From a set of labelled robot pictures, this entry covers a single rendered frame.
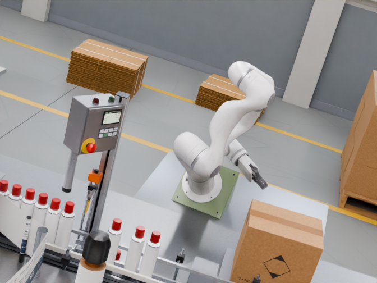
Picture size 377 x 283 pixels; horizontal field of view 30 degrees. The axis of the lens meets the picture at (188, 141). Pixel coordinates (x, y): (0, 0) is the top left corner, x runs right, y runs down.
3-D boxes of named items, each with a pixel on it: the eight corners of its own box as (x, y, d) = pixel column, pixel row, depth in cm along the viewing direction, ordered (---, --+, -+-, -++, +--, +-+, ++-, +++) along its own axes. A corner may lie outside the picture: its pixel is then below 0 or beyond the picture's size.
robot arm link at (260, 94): (188, 158, 311) (214, 182, 306) (175, 159, 300) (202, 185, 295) (255, 67, 296) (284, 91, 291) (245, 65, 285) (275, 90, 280)
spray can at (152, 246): (135, 279, 260) (148, 233, 252) (139, 272, 265) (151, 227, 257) (148, 284, 260) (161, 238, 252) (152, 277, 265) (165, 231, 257)
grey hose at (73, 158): (60, 190, 266) (70, 141, 258) (63, 186, 269) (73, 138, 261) (69, 194, 266) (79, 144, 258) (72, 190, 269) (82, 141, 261)
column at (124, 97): (80, 249, 278) (115, 94, 252) (83, 243, 283) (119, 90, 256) (91, 252, 278) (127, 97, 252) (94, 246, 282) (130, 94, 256)
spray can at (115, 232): (97, 267, 262) (109, 220, 253) (101, 260, 266) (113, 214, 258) (110, 272, 261) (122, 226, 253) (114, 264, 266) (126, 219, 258)
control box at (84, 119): (62, 144, 255) (72, 96, 247) (99, 138, 266) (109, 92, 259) (78, 156, 249) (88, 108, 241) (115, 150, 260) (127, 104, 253)
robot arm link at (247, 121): (244, 114, 301) (215, 163, 319) (267, 108, 312) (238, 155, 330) (230, 100, 305) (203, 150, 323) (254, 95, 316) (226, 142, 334)
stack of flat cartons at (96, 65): (64, 81, 666) (70, 50, 654) (82, 67, 715) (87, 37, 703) (129, 101, 662) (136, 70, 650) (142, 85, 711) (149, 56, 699)
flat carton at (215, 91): (193, 104, 700) (199, 85, 692) (207, 90, 747) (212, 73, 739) (254, 125, 689) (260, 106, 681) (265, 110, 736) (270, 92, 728)
